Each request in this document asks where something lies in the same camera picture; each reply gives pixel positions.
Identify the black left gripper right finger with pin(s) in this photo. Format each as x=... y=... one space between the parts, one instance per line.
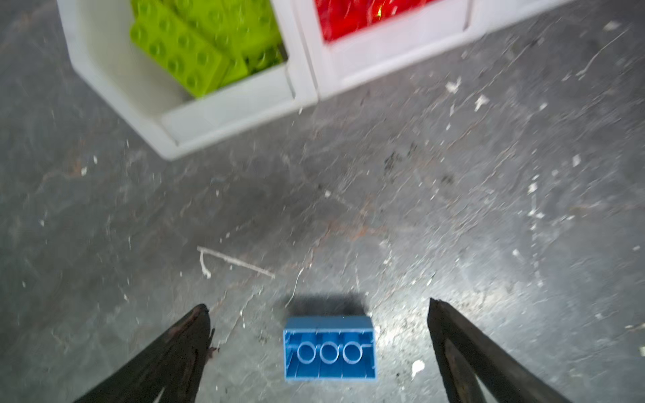
x=468 y=359

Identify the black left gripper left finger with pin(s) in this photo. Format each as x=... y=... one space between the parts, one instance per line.
x=170 y=369

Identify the green lego brick bottom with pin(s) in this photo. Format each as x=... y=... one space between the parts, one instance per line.
x=237 y=71

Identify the green lego brick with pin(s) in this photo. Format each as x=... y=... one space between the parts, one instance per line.
x=242 y=26
x=177 y=48
x=261 y=60
x=237 y=71

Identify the red lego brick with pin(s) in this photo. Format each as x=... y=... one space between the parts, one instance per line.
x=339 y=18

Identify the blue lego brick left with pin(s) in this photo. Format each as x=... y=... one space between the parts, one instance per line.
x=341 y=348

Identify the white middle sorting bin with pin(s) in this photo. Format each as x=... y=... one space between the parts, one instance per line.
x=376 y=51

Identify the white sorting bin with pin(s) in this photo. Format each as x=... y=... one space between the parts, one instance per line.
x=491 y=15
x=158 y=108
x=376 y=51

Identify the white right sorting bin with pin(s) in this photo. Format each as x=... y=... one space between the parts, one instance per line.
x=491 y=15

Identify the white left sorting bin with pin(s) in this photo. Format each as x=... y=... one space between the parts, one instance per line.
x=158 y=108

